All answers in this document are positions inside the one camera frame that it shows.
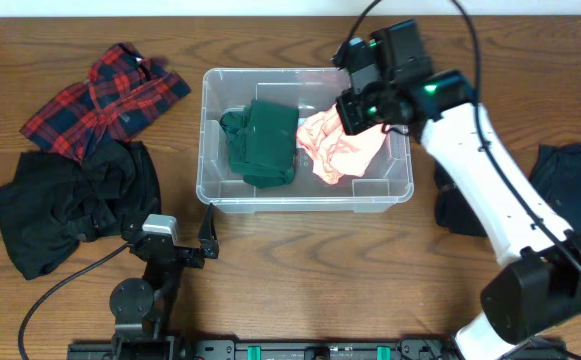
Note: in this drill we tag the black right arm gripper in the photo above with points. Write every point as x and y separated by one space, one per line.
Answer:
353 103

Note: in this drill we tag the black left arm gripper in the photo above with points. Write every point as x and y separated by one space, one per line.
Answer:
181 255

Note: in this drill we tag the pink garment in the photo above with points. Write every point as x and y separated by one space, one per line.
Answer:
334 153

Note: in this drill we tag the dark green garment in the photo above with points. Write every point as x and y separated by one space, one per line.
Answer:
261 141

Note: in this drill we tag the black banded garment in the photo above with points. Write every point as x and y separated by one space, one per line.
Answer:
452 211

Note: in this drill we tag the navy blue garment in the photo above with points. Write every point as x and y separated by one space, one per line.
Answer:
556 176

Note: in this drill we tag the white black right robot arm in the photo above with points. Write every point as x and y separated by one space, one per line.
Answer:
539 285

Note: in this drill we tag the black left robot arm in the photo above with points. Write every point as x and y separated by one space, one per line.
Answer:
142 306

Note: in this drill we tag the clear plastic storage container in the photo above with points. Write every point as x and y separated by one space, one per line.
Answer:
387 181

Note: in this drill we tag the black crumpled garment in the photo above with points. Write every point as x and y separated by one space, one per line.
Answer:
54 204

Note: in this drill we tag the red plaid flannel shirt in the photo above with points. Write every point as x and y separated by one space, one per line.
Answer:
123 94

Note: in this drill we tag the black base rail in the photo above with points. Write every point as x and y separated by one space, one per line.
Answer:
407 349

